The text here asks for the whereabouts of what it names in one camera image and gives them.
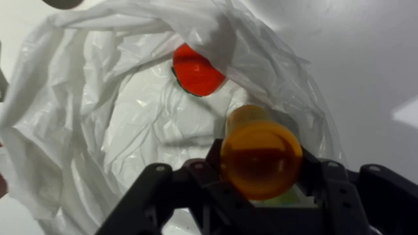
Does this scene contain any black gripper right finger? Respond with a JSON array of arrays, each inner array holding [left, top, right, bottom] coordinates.
[[299, 148, 418, 235]]

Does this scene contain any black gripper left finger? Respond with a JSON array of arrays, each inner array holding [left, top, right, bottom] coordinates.
[[97, 141, 246, 235]]

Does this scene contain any yellow tub orange lid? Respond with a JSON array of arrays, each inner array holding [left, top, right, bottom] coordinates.
[[219, 103, 304, 201]]

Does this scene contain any white plastic bag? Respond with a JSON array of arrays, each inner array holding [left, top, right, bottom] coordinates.
[[0, 0, 345, 235]]

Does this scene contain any tub with red lid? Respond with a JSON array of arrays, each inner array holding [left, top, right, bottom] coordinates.
[[171, 41, 229, 97]]

